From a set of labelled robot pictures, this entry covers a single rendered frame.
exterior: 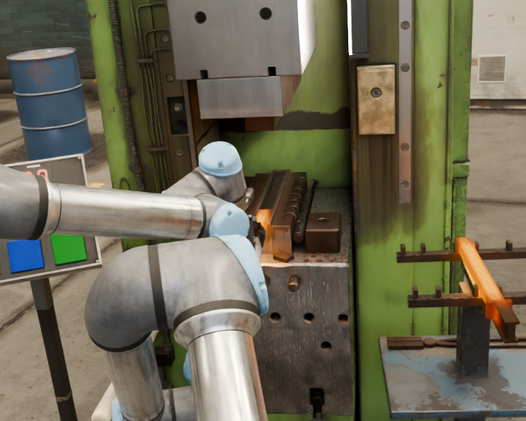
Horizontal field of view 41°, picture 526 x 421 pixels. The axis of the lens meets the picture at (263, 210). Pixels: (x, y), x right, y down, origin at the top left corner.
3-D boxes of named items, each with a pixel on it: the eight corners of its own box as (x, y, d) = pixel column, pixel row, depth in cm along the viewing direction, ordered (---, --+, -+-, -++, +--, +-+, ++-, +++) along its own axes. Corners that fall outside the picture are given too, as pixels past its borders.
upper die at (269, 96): (283, 116, 164) (280, 75, 160) (200, 119, 167) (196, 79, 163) (300, 80, 202) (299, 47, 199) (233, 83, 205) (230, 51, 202)
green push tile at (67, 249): (87, 259, 167) (82, 229, 168) (55, 265, 165) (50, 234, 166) (87, 260, 169) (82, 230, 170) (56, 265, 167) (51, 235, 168)
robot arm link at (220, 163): (185, 155, 130) (220, 131, 133) (198, 194, 139) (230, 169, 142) (211, 176, 126) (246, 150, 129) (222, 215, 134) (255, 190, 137)
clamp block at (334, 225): (340, 253, 174) (339, 230, 172) (305, 253, 176) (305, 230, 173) (342, 234, 185) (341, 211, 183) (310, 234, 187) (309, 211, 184)
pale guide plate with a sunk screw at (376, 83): (395, 134, 173) (394, 65, 167) (358, 135, 175) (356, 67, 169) (395, 132, 175) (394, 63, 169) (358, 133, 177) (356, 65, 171)
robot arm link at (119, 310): (62, 312, 85) (118, 459, 123) (152, 299, 87) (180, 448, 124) (62, 238, 93) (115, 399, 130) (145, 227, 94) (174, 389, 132)
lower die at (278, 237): (291, 253, 176) (290, 222, 173) (214, 253, 180) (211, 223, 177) (307, 195, 215) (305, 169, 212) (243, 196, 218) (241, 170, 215)
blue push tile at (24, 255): (44, 267, 165) (39, 236, 166) (10, 273, 163) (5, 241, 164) (45, 268, 166) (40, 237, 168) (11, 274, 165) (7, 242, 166)
